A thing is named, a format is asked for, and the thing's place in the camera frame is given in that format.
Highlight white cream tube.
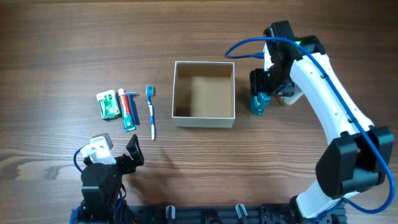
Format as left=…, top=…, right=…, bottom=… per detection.
left=279, top=92, right=303, bottom=105

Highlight blue mouthwash bottle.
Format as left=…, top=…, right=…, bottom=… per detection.
left=251, top=93, right=271, bottom=115

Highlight red green toothpaste tube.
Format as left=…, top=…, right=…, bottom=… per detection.
left=118, top=88, right=136, bottom=132

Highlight green soap box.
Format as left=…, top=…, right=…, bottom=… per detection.
left=96, top=90, right=121, bottom=120

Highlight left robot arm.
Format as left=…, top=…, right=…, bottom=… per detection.
left=70, top=133, right=144, bottom=223

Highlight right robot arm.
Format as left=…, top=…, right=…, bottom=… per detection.
left=249, top=21, right=396, bottom=223

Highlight blue razor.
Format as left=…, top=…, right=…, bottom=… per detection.
left=126, top=91, right=140, bottom=125

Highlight blue white toothbrush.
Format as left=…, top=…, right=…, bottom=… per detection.
left=146, top=85, right=155, bottom=141

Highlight white cardboard box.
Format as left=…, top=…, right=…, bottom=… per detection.
left=172, top=61, right=236, bottom=128

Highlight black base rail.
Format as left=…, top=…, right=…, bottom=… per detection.
left=71, top=202, right=346, bottom=224

